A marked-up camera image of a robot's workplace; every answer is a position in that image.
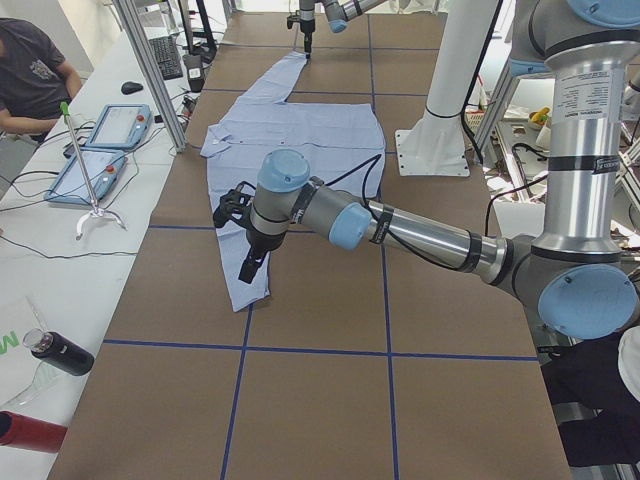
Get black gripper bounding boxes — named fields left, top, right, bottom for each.
left=238, top=227, right=284, bottom=284
left=299, top=0, right=316, bottom=59

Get light blue striped shirt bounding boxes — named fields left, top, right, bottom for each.
left=201, top=51, right=385, bottom=311

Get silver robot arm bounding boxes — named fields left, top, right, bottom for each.
left=239, top=1, right=639, bottom=339
left=287, top=0, right=384, bottom=59

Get black keyboard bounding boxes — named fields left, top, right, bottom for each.
left=148, top=36, right=183, bottom=80

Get lower blue teach pendant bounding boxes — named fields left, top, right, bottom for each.
left=43, top=147, right=129, bottom=208

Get blue teach pendant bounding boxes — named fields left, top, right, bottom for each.
left=85, top=104, right=153, bottom=151
left=43, top=147, right=129, bottom=208

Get black computer mouse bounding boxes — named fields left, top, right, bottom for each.
left=121, top=81, right=144, bottom=95

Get upper blue teach pendant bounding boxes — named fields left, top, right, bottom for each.
left=85, top=104, right=153, bottom=151

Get black bottle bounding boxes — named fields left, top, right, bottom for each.
left=23, top=328, right=94, bottom=376

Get metal rod green tip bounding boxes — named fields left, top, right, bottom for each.
left=60, top=102, right=126, bottom=241

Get seated person dark shirt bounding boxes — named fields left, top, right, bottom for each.
left=1, top=18, right=82, bottom=143

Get red bottle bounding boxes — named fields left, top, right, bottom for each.
left=1, top=411, right=67, bottom=453

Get standing person black trousers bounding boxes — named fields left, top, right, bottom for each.
left=541, top=326, right=639, bottom=467

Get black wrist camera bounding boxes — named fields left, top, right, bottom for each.
left=213, top=181, right=256, bottom=229

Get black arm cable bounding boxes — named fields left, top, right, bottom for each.
left=319, top=153, right=384, bottom=211

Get aluminium frame post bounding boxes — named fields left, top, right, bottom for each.
left=112, top=0, right=187, bottom=153

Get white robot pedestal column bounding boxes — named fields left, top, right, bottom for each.
left=395, top=0, right=502, bottom=177

